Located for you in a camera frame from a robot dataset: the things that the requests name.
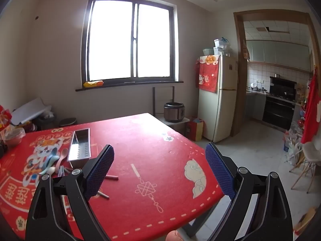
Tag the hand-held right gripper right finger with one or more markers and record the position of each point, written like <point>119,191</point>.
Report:
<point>220,170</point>

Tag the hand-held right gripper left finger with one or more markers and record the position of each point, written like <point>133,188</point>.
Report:
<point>99,170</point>

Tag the steel cutlery tray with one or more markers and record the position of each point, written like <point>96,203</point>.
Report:
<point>79,143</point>

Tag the blue chopstick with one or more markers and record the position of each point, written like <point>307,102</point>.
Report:
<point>61,172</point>

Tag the white spoon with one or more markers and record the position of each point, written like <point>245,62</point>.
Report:
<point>51,171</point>

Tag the blue spoon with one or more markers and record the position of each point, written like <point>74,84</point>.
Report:
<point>53,153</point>

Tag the green spoon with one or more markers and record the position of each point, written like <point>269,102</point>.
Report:
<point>47,166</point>

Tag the person's right hand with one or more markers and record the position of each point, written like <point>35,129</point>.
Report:
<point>174,236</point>

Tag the red gift bag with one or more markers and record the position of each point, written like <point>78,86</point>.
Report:
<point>194,130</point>

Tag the red printed table mat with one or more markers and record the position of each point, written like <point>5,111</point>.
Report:
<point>150,155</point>

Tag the round black trash bin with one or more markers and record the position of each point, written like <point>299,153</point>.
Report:
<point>67,122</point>

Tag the white low stand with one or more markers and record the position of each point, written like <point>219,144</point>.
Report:
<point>175,125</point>

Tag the cream refrigerator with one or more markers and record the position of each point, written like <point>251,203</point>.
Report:
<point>225,105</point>

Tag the dark bin with plastic bag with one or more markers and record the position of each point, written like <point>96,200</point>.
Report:
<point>46,121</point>

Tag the grey kitchen counter cabinet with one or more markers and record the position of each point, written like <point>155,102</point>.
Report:
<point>255,105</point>

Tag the black rice cooker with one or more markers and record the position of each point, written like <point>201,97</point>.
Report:
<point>174,111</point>

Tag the pile of plastic bags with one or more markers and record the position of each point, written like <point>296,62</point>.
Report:
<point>293,143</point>

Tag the black oven stove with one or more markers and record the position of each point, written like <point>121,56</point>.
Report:
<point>277,113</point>

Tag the yellow packet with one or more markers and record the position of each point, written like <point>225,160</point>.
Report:
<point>93,83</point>

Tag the white rolled board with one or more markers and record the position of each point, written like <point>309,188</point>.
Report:
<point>30,110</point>

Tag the clear plastic food container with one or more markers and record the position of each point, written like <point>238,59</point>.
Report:
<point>13,136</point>

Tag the white chair with wooden legs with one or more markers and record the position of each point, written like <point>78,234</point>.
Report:
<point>312,153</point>

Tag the red hanging cloth with pockets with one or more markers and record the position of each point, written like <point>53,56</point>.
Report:
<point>207,76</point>

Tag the dark windowsill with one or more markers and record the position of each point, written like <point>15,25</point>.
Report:
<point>140,84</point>

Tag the wooden stool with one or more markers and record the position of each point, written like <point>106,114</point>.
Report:
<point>306,221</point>

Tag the black range hood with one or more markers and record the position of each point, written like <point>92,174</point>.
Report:
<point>283,86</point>

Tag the red snack bag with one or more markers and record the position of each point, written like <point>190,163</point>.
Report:
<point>5,118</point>

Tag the red hanging garment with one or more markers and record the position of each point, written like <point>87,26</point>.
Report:
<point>312,110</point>

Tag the clear plastic storage boxes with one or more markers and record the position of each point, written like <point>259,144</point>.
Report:
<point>221,45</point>

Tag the dark framed window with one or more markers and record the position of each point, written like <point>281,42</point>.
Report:
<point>130,40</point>

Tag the black metal frame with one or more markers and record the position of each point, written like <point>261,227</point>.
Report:
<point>154,100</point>

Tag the wooden door frame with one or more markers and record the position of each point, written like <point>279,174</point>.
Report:
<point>239,67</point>

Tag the kitchen wall cabinets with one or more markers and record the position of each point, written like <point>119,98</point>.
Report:
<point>275,54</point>

